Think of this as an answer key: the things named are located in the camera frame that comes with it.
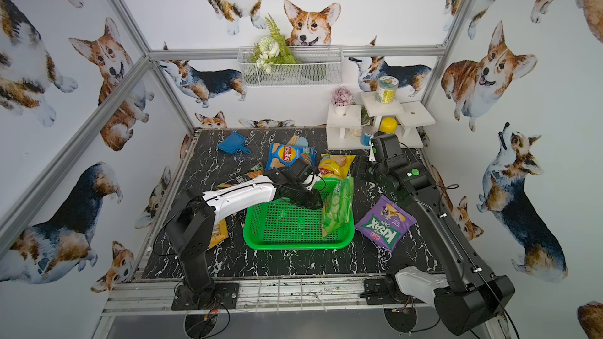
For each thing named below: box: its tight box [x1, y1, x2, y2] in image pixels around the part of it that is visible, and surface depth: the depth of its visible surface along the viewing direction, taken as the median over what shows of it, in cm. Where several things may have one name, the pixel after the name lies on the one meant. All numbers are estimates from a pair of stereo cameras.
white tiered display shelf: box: [325, 91, 436, 150], surface depth 109 cm
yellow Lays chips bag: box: [317, 153, 357, 180], surface depth 100 cm
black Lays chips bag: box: [216, 161, 266, 190], surface depth 98 cm
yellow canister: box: [379, 116, 399, 134], surface depth 109 cm
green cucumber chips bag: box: [321, 176, 355, 238], surface depth 79 cm
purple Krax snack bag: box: [354, 195, 417, 253], surface depth 88 cm
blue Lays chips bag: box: [265, 142, 317, 171], surface depth 104 cm
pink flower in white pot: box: [331, 86, 355, 116], surface depth 101 cm
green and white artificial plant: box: [249, 13, 297, 75], surface depth 81 cm
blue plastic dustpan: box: [215, 131, 253, 156], surface depth 120 cm
